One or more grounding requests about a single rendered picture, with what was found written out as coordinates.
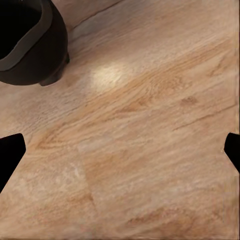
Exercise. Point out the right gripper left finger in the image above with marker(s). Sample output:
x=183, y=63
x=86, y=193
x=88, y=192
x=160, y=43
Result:
x=12, y=149

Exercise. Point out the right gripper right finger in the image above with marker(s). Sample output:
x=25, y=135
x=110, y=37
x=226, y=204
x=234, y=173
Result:
x=232, y=149

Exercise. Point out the cauldron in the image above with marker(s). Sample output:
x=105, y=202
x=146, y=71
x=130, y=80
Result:
x=33, y=42

